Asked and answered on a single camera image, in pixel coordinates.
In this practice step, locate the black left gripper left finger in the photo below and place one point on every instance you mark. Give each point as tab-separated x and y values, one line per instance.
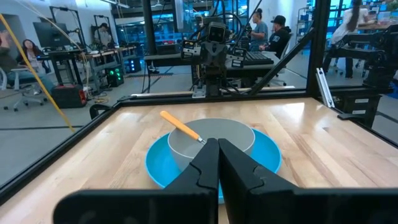
186	199

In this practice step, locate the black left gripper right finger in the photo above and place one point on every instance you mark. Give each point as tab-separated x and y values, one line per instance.
264	202

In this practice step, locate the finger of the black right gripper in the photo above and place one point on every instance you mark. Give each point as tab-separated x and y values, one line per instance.
237	58
191	50

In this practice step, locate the blue plate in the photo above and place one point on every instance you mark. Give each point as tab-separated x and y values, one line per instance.
158	165

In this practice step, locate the grey-white bowl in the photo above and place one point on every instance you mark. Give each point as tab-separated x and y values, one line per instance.
224	132

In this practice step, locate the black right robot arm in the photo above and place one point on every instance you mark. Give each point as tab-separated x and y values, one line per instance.
214	79

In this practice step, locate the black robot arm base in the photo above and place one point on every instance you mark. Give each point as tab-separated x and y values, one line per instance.
357	105

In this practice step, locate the black neighbouring robot arm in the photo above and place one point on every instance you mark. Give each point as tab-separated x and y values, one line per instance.
376	56

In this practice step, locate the black keyboard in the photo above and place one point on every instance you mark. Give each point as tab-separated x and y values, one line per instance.
258	58

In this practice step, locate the grey office desk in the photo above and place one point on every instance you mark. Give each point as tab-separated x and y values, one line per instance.
168	59

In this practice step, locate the person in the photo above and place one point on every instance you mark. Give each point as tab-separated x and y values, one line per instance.
29	49
259	31
105	35
9	63
280	39
348	21

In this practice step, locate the black building pillar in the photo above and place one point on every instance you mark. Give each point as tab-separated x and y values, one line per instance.
149	28

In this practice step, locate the computer tower with green lights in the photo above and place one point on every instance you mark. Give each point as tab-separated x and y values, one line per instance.
114	76

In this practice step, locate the black table clamp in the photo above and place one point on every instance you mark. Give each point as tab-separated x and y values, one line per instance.
94	109

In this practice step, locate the red and black power box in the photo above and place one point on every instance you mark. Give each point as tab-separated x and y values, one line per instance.
68	96

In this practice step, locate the black computer monitor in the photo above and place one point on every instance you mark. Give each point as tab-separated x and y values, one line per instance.
51	34

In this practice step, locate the white office chair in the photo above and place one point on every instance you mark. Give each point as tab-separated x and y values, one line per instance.
18	88

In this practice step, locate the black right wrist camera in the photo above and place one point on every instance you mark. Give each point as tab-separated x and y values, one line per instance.
216	32

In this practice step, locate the black diagonal frame strut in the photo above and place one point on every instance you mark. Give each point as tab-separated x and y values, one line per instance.
280	63

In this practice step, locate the black rig frame post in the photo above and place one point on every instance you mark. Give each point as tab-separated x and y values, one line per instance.
317	46

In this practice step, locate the white aluminium bracket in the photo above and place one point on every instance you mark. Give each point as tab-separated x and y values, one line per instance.
325	88

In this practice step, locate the black table edge frame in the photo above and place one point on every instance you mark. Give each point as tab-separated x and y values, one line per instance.
62	148

